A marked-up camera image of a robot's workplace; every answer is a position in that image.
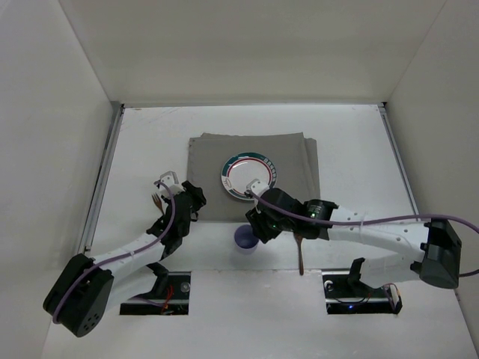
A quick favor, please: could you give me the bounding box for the lavender plastic cup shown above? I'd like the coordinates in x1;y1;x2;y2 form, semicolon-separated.
234;224;260;255

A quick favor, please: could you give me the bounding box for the white plate green rim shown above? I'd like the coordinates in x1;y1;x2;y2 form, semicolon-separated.
221;152;278;201

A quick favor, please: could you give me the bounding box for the grey cloth placemat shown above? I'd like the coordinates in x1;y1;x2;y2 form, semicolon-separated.
187;132;320;223

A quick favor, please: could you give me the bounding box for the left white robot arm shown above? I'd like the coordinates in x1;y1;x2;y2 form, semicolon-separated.
43;179;207;337

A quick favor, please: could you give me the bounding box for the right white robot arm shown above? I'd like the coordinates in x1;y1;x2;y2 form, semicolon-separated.
245;182;462;289

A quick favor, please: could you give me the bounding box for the brown wooden fork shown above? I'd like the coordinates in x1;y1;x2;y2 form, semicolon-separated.
151;193;165;215

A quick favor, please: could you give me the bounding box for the brown wooden spoon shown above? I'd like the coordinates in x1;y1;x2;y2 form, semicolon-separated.
294;233;304;276

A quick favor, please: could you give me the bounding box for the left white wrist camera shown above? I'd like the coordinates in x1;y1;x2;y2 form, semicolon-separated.
153;171;183;198

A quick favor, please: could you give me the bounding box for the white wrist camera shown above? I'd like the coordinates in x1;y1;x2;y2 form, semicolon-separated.
153;171;183;198
244;179;270;198

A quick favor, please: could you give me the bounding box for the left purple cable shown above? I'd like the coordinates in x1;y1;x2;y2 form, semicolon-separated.
52;181;177;325

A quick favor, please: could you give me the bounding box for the purple cable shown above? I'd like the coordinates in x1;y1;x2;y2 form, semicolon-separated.
52;181;177;325
245;191;479;277

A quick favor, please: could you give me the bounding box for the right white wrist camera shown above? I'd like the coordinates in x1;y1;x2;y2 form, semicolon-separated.
244;179;270;198

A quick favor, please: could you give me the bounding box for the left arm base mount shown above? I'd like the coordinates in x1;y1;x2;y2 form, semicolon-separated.
119;263;192;316

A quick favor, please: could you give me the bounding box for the left aluminium table rail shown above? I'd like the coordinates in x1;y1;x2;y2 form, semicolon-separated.
72;101;125;255

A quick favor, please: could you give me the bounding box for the aluminium table rail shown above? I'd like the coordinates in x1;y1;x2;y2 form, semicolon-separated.
378;102;418;214
72;101;125;255

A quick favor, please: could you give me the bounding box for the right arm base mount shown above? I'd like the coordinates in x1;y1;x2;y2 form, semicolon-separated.
322;258;403;315

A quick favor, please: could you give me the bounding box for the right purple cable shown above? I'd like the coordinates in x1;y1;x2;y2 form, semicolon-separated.
245;191;479;277

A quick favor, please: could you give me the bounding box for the right aluminium table rail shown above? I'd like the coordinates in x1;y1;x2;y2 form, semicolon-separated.
378;102;418;214

